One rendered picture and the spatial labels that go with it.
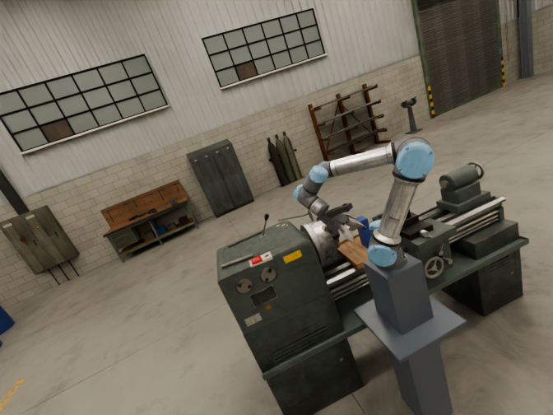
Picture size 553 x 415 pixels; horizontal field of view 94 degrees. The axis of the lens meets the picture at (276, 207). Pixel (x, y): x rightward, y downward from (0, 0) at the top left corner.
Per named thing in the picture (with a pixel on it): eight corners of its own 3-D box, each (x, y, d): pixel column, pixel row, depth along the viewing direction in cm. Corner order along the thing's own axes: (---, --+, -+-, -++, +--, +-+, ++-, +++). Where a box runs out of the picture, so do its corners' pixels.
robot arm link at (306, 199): (295, 184, 115) (289, 198, 120) (314, 198, 112) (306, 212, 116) (304, 180, 121) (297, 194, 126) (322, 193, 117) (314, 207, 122)
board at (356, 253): (358, 269, 171) (356, 264, 170) (334, 249, 205) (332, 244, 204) (396, 251, 175) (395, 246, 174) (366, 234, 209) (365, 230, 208)
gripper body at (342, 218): (341, 230, 117) (321, 215, 121) (351, 217, 112) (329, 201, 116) (334, 238, 112) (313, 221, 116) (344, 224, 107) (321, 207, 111)
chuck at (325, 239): (330, 271, 167) (314, 228, 161) (314, 256, 198) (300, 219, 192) (342, 265, 168) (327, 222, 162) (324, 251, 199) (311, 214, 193)
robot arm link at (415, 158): (392, 254, 122) (436, 139, 95) (392, 274, 109) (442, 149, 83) (366, 246, 125) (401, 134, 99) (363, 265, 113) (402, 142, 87)
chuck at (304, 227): (326, 273, 167) (309, 230, 161) (310, 258, 197) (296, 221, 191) (330, 271, 167) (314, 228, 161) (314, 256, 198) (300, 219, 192)
